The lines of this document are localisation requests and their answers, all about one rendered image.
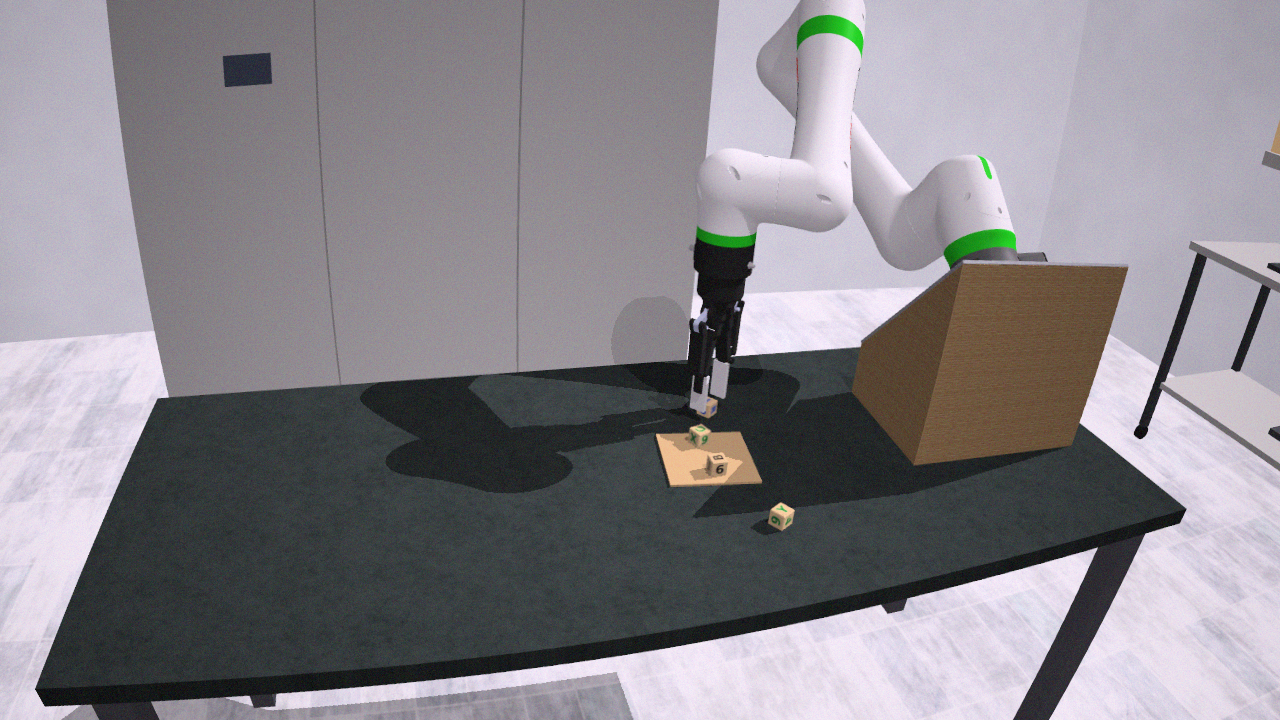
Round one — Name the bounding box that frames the tan flat square mat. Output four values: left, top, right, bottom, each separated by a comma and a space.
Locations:
657, 432, 762, 487

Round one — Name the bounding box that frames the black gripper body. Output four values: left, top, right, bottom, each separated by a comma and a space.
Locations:
698, 273, 746, 331

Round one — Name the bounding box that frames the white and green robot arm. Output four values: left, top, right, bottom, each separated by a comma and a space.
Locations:
689, 0, 1048, 281

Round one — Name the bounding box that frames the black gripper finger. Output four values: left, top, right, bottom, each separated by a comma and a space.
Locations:
687, 307, 727, 413
710, 300, 745, 398

